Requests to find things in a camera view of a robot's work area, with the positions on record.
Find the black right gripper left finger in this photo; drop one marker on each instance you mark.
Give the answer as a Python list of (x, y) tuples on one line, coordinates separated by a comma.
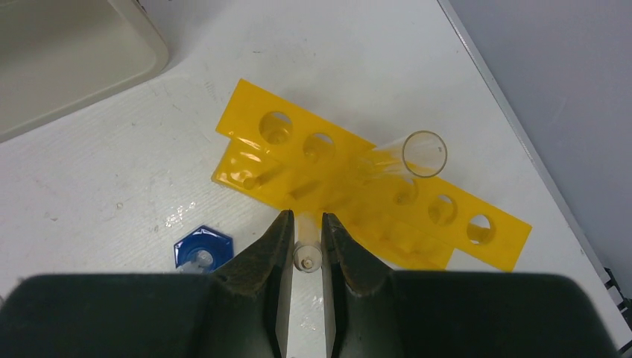
[(239, 310)]

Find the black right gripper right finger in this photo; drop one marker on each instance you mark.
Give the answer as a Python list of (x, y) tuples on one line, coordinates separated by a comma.
[(373, 310)]

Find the small frosted test tube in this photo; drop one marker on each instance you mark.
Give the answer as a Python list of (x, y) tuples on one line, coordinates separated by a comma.
[(307, 254)]

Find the yellow test tube rack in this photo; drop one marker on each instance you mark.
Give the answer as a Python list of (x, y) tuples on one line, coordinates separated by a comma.
[(290, 159)]

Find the large clear test tube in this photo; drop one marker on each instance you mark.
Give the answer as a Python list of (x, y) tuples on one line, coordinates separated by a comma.
[(420, 154)]

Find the graduated cylinder blue base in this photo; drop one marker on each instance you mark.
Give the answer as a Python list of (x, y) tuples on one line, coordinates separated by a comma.
[(202, 251)]

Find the beige plastic tub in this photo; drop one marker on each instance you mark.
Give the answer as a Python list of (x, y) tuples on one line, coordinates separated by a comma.
[(58, 57)]

